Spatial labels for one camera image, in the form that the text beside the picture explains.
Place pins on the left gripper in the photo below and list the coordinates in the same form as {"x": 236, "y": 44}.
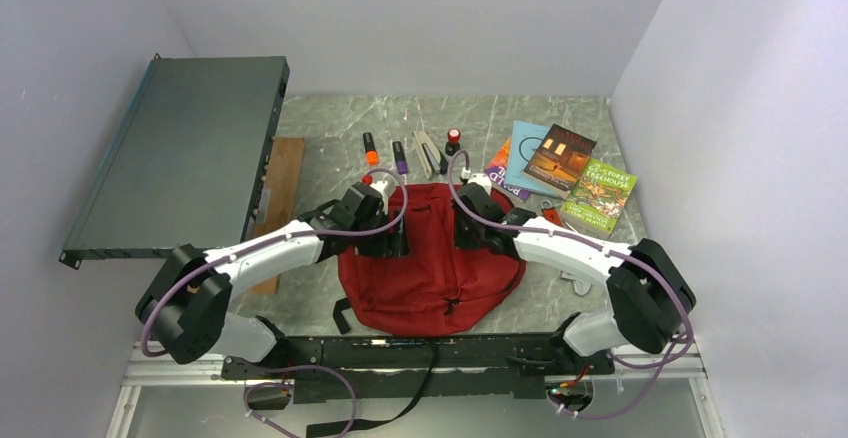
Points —
{"x": 393, "y": 244}

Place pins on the wooden board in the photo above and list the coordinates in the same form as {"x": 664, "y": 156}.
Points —
{"x": 277, "y": 197}

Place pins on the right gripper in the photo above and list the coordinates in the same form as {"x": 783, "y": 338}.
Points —
{"x": 461, "y": 240}

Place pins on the purple highlighter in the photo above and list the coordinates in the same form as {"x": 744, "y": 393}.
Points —
{"x": 400, "y": 158}

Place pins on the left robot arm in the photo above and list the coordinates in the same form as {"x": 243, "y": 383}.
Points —
{"x": 185, "y": 311}

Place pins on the dark grey rack server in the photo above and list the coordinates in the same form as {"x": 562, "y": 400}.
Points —
{"x": 187, "y": 163}

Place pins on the grey black stapler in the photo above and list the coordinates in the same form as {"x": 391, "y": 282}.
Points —
{"x": 435, "y": 159}

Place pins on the red backpack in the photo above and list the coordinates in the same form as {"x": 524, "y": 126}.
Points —
{"x": 436, "y": 289}

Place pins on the orange highlighter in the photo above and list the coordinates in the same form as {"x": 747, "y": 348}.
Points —
{"x": 371, "y": 155}

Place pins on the purple Roald Dahl book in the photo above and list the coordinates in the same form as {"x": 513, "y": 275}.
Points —
{"x": 496, "y": 170}

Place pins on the red black stamp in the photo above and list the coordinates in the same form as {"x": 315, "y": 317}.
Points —
{"x": 452, "y": 145}

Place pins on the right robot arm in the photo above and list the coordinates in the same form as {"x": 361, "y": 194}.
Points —
{"x": 648, "y": 301}

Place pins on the dark house cover book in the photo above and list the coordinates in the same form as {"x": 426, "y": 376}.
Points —
{"x": 559, "y": 160}

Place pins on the light blue booklet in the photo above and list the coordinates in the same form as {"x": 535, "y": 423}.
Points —
{"x": 525, "y": 139}

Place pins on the orange handled adjustable wrench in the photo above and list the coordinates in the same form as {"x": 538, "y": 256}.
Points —
{"x": 550, "y": 213}

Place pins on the green Treehouse book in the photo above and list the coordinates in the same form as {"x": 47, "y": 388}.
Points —
{"x": 597, "y": 200}

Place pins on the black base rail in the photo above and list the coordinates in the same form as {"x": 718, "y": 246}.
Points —
{"x": 327, "y": 368}

